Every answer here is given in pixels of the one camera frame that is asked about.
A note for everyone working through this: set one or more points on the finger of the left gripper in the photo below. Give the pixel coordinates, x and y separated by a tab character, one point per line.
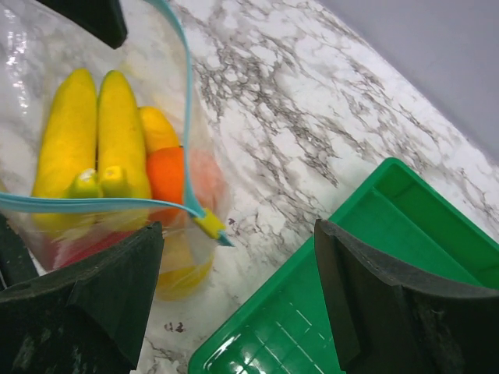
16	263
102	18

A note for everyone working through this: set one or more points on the green plastic tray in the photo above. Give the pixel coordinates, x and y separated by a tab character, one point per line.
284	326

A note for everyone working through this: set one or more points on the red apple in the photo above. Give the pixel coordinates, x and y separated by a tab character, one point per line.
64	255

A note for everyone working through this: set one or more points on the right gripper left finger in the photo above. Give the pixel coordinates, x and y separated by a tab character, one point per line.
89	317

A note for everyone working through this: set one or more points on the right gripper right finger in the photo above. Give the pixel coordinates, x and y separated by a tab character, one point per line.
388	316

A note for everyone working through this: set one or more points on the clear zip bag teal zipper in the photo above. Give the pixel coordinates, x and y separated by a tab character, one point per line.
39	49

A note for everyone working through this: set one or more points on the yellow banana bunch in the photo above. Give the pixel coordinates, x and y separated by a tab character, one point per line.
93	142

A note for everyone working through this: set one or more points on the yellow lemon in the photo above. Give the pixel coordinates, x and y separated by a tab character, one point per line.
158	131
179	276

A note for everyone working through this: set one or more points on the yellow peach with leaf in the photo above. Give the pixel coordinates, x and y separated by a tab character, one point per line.
208	181

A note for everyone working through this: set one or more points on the orange fruit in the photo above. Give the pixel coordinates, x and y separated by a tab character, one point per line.
165	170

